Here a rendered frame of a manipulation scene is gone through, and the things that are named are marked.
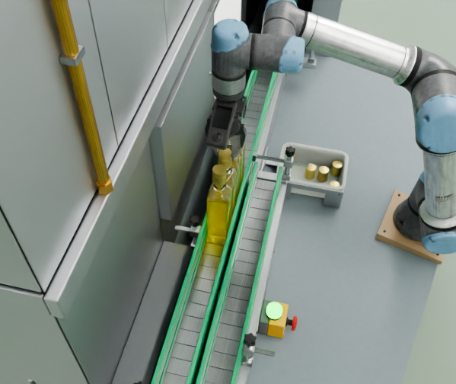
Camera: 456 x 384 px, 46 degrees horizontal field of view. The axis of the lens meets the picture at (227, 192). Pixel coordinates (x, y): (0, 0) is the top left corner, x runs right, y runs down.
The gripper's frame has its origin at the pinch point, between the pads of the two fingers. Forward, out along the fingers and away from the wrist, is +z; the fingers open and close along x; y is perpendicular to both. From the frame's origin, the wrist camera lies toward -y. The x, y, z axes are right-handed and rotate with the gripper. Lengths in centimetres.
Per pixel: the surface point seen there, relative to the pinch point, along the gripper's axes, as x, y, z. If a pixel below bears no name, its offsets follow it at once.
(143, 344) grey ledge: 10, -41, 27
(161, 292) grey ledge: 10.2, -26.7, 27.4
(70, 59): 13, -38, -53
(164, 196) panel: 12.9, -10.9, 7.3
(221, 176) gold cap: -0.8, -7.2, 0.0
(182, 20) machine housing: 15.5, 18.6, -24.0
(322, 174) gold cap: -26, 32, 35
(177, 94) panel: 12.0, 1.7, -15.4
